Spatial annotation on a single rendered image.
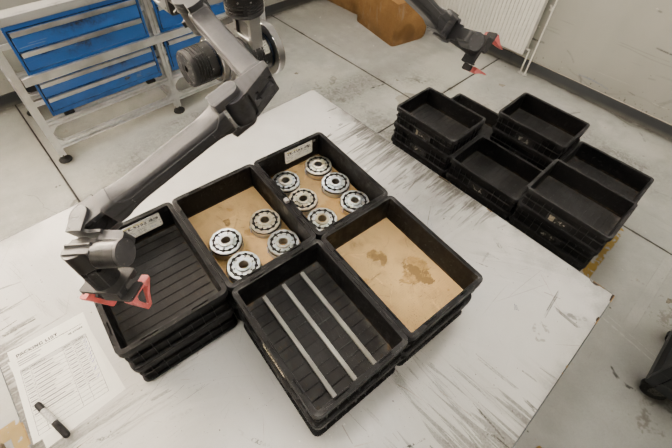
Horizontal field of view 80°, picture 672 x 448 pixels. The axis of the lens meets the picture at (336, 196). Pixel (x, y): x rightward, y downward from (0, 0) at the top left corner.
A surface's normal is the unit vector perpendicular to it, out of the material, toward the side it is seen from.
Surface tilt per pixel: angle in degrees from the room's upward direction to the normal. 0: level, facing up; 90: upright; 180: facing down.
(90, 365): 0
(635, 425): 0
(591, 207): 0
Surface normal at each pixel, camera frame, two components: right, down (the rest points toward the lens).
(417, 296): 0.04, -0.66
